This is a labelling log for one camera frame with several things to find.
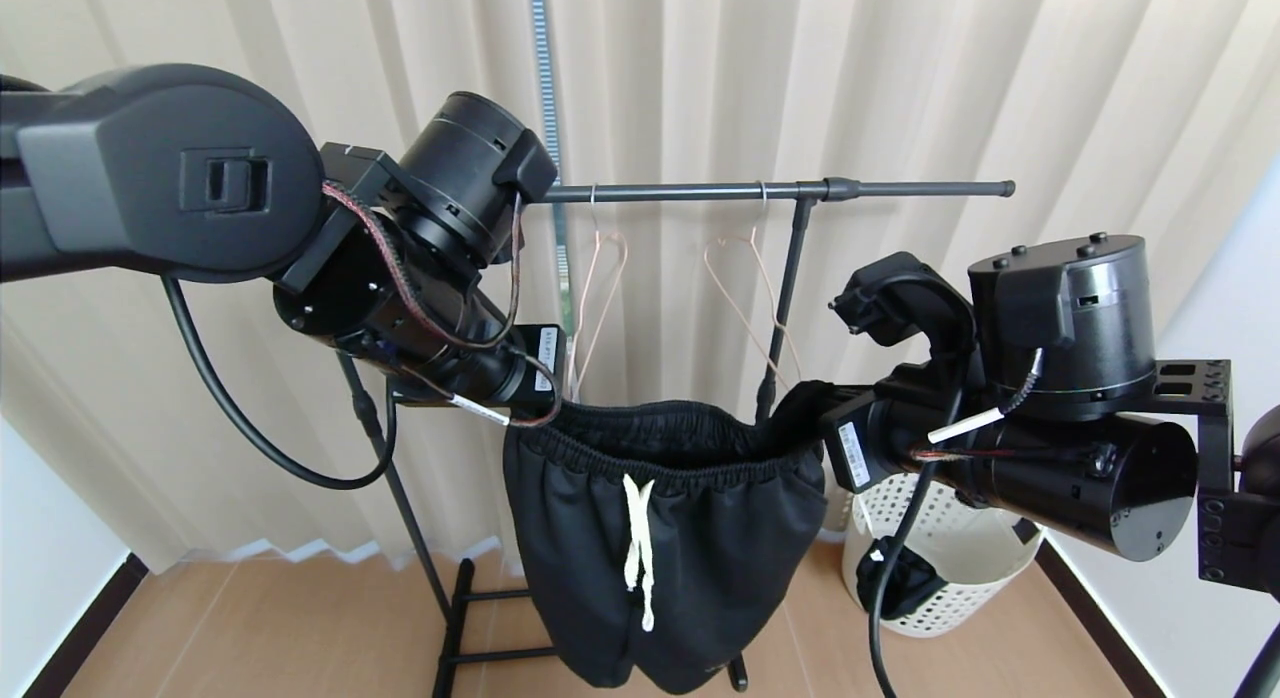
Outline pink clothes hanger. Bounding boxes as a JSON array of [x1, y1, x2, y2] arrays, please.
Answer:
[[703, 181, 804, 389], [568, 183, 631, 404]]

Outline black clothes rack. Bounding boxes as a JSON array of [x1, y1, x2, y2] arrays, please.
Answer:
[[335, 178, 1016, 698]]

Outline black garment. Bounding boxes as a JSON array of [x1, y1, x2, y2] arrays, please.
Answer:
[[858, 538, 949, 621]]

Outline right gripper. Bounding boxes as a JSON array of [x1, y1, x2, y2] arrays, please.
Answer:
[[822, 390, 1199, 563]]

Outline black shorts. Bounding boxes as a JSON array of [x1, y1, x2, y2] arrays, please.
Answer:
[[502, 380, 833, 695]]

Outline beige curtain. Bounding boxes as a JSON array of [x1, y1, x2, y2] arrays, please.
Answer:
[[0, 0, 1280, 569]]

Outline white laundry basket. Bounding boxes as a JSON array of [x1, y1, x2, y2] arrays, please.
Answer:
[[840, 473, 1046, 639]]

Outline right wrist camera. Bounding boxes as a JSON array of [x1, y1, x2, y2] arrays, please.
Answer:
[[828, 251, 979, 384]]

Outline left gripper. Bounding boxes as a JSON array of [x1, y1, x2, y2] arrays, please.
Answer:
[[273, 223, 569, 424]]

